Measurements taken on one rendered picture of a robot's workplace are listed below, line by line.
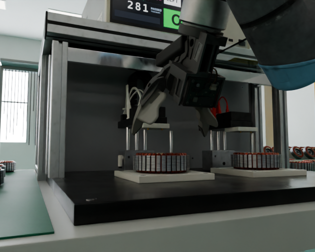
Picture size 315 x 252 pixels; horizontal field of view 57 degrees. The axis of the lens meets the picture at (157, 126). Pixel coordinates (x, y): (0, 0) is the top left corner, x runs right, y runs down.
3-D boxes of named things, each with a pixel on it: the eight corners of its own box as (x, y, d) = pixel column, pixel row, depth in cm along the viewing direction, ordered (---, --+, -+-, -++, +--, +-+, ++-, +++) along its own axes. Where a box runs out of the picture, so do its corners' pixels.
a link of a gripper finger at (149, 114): (128, 137, 46) (169, 96, 45) (119, 122, 51) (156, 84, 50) (141, 148, 48) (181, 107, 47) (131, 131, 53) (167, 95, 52)
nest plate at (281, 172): (307, 175, 64) (306, 169, 64) (253, 177, 58) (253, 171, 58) (257, 170, 77) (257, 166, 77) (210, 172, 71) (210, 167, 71)
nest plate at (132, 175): (214, 179, 54) (214, 173, 54) (138, 183, 48) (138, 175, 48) (177, 173, 68) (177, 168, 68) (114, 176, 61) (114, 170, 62)
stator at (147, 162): (200, 172, 55) (200, 152, 55) (145, 174, 50) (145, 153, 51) (173, 169, 65) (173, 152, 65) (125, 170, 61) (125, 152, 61)
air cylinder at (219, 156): (235, 170, 80) (235, 150, 80) (212, 171, 77) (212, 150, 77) (224, 169, 84) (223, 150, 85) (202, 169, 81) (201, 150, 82)
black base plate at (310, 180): (420, 190, 55) (419, 178, 56) (73, 226, 29) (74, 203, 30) (248, 173, 98) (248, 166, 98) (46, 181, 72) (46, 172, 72)
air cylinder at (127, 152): (154, 173, 70) (154, 150, 71) (124, 174, 67) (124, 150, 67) (146, 171, 75) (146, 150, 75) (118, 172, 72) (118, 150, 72)
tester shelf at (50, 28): (285, 68, 88) (285, 54, 88) (45, 31, 60) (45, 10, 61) (204, 94, 128) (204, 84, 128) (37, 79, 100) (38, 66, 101)
